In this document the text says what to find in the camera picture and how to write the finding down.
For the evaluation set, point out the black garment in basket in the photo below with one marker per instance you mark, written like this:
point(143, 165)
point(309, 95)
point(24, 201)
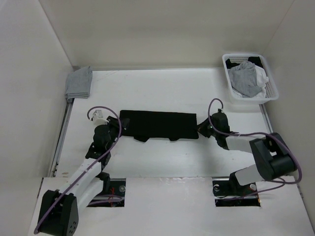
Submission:
point(232, 62)

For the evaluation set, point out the left metal table rail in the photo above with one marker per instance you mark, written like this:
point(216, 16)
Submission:
point(61, 137)

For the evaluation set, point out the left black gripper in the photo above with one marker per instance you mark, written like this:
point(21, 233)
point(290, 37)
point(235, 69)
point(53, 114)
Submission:
point(113, 123)

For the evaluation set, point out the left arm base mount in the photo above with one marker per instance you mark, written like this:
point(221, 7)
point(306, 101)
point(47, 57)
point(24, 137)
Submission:
point(113, 195)

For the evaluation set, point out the white plastic basket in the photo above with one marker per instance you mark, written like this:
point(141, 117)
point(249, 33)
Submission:
point(271, 90)

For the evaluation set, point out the black tank top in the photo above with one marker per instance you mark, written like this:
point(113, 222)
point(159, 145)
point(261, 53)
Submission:
point(144, 125)

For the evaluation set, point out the grey tank top in basket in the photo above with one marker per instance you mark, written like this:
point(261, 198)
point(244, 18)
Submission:
point(243, 79)

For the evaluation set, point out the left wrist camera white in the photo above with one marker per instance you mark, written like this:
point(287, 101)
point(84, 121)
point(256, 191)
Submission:
point(98, 118)

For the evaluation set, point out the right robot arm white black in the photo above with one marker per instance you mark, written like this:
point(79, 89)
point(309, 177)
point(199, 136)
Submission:
point(271, 157)

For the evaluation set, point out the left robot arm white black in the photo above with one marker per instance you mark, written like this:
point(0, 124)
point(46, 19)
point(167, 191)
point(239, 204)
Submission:
point(60, 209)

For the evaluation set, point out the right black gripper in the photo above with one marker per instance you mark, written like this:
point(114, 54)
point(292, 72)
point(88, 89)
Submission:
point(201, 128)

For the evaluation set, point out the folded grey tank top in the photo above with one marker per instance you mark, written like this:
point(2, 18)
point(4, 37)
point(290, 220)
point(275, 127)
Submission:
point(78, 84)

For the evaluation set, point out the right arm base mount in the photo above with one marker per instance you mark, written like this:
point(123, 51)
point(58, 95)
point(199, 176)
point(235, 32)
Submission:
point(229, 194)

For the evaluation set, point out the white tank top in basket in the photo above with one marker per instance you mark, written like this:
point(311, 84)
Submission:
point(262, 80)

